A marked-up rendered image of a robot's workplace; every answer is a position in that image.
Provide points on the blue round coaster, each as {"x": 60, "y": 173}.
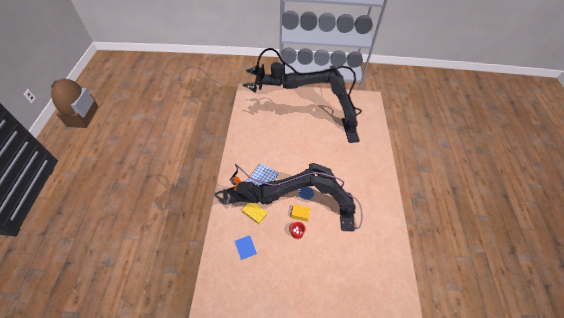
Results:
{"x": 306, "y": 193}

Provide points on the blue flat rectangular pad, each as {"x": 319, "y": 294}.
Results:
{"x": 245, "y": 247}

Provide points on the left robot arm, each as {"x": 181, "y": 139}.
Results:
{"x": 266, "y": 194}

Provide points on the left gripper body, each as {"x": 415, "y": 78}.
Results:
{"x": 234, "y": 196}

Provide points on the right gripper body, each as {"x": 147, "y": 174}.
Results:
{"x": 263, "y": 79}

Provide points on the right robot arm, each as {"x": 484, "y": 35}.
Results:
{"x": 293, "y": 81}

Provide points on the blue and white checkered towel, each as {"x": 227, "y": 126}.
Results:
{"x": 263, "y": 173}

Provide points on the yellow sponge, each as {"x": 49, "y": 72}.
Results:
{"x": 255, "y": 212}

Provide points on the dark red cup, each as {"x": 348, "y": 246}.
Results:
{"x": 301, "y": 227}

